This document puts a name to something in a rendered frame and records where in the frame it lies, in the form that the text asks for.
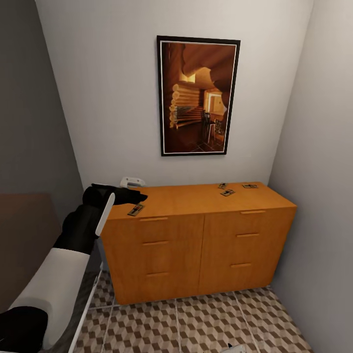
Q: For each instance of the shower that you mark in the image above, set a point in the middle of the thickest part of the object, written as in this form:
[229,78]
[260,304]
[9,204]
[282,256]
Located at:
[81,322]

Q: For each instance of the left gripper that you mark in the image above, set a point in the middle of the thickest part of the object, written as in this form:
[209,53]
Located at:
[132,196]

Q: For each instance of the cabinet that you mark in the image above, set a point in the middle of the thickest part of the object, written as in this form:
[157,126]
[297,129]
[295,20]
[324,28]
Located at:
[190,240]

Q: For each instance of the picture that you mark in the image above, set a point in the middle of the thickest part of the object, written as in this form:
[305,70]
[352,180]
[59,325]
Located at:
[196,88]

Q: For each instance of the door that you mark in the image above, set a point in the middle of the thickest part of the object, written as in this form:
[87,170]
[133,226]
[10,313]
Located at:
[40,182]

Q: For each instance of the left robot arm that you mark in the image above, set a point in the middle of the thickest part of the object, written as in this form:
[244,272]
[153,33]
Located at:
[40,315]

